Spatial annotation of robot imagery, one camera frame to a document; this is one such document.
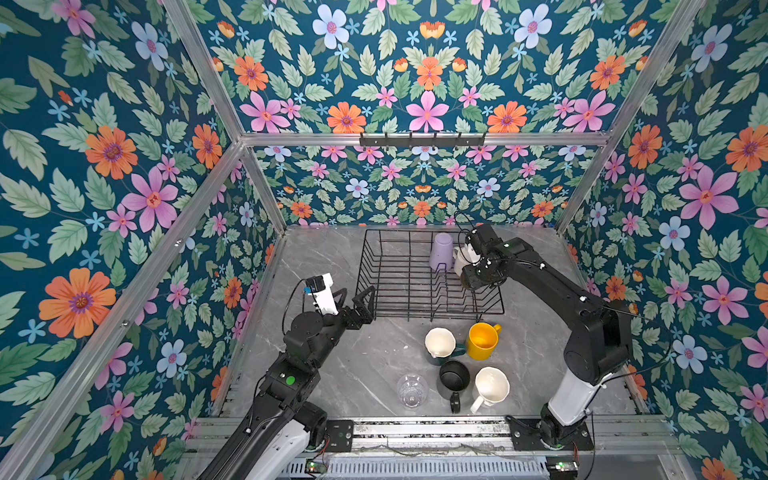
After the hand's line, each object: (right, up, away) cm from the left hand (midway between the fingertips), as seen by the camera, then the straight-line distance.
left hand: (365, 285), depth 68 cm
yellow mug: (+32, -19, +21) cm, 43 cm away
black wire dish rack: (+14, 0, +37) cm, 40 cm away
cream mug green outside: (+20, -19, +18) cm, 33 cm away
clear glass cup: (+11, -31, +14) cm, 36 cm away
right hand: (+30, +1, +21) cm, 37 cm away
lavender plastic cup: (+21, +8, +29) cm, 37 cm away
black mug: (+23, -27, +14) cm, 38 cm away
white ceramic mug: (+33, -29, +12) cm, 45 cm away
